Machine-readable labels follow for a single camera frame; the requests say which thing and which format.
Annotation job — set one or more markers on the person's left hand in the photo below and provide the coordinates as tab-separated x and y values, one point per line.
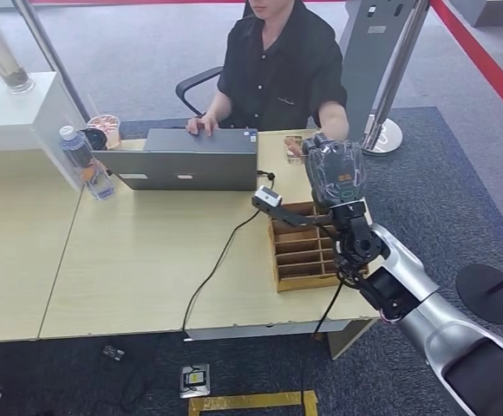
295	147

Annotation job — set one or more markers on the grey metal slanted pole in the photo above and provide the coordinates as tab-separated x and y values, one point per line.
48	52

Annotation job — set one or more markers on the wooden card organizer tray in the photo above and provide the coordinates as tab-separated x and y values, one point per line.
299	258

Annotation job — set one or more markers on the light wood desk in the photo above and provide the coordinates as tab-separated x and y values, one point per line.
147	258
13	258

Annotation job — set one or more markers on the black round stanchion base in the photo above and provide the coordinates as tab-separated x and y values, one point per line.
485	298

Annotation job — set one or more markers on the person's left forearm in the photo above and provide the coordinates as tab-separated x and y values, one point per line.
334	120

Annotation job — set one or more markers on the grey laptop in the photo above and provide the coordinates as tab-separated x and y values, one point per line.
182	169

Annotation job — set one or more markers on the chrome stanchion pole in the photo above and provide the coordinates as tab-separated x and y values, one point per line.
386	86

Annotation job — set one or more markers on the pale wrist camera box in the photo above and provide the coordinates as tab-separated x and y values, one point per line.
266	198

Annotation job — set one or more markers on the person's right hand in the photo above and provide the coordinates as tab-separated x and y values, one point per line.
202	124

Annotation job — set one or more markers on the glass tea bottle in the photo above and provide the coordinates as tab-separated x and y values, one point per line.
4	57

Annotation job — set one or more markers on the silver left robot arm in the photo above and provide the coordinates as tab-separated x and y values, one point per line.
425	321

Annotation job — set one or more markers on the metal floor socket box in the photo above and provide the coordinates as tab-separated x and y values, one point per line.
195	380

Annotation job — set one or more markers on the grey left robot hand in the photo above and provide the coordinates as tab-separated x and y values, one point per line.
336	172

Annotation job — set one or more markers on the clear plastic water bottle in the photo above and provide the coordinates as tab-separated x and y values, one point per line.
86	166

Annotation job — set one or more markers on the black round cup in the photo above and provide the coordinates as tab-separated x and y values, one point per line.
94	139

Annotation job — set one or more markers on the black office chair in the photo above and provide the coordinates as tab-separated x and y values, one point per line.
190	86

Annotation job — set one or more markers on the grey platform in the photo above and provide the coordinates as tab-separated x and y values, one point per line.
494	11

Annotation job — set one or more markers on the dark grey carpet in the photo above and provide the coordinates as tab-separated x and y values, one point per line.
429	189

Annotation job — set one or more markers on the yellow floor tape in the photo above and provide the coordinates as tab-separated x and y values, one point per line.
251	401

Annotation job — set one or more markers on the grey kiosk stand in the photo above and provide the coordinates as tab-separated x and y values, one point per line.
364	57

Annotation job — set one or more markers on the person's right forearm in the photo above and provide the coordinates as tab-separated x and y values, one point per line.
221	109

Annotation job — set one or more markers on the white desk shelf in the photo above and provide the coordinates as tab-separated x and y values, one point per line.
13	109

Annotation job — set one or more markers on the person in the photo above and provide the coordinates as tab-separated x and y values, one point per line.
277	74

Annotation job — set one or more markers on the clear plastic drink cup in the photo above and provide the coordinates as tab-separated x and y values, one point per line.
108	129

